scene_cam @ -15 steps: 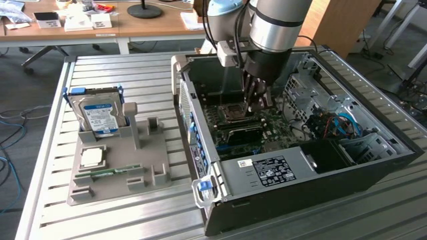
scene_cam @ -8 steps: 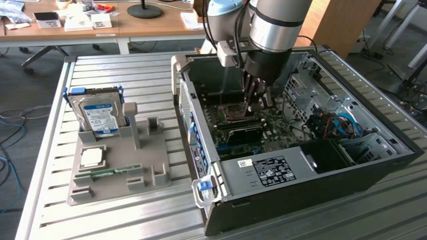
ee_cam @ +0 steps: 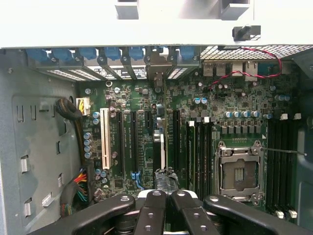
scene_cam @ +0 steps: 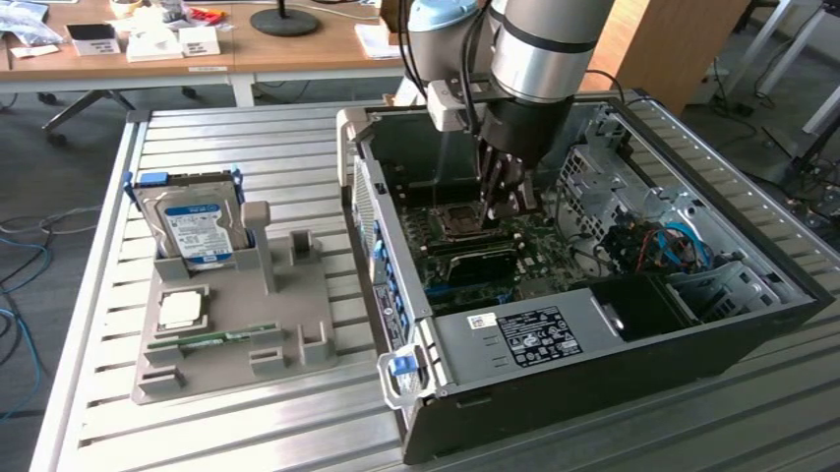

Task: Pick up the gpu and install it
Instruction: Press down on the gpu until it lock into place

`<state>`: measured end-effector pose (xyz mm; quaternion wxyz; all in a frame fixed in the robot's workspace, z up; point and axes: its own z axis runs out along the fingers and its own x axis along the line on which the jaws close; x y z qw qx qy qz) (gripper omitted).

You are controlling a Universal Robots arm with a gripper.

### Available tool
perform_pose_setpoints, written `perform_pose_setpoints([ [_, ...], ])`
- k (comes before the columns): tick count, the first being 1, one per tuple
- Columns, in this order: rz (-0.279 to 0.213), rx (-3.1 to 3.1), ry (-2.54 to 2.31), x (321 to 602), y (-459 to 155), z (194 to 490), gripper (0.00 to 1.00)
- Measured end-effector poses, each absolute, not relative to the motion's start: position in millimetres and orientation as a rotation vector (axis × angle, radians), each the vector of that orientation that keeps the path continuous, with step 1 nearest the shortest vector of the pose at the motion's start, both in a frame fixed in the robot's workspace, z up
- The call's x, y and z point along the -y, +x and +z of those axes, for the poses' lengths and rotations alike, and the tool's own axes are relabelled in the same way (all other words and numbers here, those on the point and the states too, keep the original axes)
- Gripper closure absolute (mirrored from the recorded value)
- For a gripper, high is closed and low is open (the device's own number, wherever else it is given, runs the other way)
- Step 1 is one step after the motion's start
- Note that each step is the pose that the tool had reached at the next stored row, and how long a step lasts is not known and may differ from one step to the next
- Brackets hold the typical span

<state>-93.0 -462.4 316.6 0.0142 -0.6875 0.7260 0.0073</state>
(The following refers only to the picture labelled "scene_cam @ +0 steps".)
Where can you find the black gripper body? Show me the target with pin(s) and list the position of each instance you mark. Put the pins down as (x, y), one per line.
(525, 128)

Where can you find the green graphics card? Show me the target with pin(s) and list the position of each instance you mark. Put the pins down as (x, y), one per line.
(482, 268)

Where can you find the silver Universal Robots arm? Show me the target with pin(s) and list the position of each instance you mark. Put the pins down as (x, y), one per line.
(545, 49)

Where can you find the CPU socket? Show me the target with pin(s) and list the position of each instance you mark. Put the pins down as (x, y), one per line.
(459, 221)

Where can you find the perforated metal disk bay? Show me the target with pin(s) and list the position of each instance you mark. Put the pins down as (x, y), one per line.
(593, 192)

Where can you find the green motherboard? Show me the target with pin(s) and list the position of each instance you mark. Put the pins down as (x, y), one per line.
(552, 255)

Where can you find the blue expansion slot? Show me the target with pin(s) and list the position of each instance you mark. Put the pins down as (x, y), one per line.
(438, 290)

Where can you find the white paper stack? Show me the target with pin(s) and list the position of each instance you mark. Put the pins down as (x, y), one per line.
(377, 44)

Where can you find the black drive box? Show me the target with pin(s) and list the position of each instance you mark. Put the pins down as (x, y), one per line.
(642, 310)

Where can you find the grey power supply unit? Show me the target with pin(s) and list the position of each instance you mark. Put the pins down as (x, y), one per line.
(473, 354)

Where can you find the wooden desk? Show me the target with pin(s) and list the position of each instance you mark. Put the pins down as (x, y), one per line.
(99, 69)
(315, 54)

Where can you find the silver disk bay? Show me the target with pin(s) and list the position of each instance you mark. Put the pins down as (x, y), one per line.
(728, 290)

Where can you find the blue case latch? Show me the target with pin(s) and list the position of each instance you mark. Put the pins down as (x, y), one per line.
(402, 366)

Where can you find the black round lamp base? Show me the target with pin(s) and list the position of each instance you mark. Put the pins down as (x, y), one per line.
(284, 22)

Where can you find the black open PC case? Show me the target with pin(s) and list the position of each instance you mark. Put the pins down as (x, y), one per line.
(590, 393)

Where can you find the grey printed parts rack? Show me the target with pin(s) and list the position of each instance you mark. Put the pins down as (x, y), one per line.
(236, 305)

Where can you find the hard disk with blue caddy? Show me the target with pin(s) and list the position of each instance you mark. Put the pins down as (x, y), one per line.
(196, 231)

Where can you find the white labelled box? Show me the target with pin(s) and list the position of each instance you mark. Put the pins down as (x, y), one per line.
(198, 43)

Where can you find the silver CPU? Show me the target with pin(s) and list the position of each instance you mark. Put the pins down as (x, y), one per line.
(180, 310)

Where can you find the red object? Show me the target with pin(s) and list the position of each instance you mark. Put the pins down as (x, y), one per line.
(208, 16)

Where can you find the white box with cup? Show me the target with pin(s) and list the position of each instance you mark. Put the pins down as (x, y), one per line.
(154, 46)

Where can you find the black chair base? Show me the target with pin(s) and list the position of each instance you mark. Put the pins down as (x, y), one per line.
(79, 109)

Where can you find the tape roll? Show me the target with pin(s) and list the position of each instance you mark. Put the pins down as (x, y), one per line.
(124, 6)

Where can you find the white box with black top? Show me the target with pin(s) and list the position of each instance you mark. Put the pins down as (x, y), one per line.
(93, 37)

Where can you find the white paper tag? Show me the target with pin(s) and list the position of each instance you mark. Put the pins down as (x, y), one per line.
(32, 51)

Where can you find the clear plastic bag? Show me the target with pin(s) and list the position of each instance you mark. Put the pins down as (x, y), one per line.
(25, 22)

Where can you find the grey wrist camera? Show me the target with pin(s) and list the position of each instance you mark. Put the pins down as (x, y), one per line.
(453, 105)

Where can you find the white table frame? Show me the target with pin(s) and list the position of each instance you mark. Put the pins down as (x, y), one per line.
(791, 49)

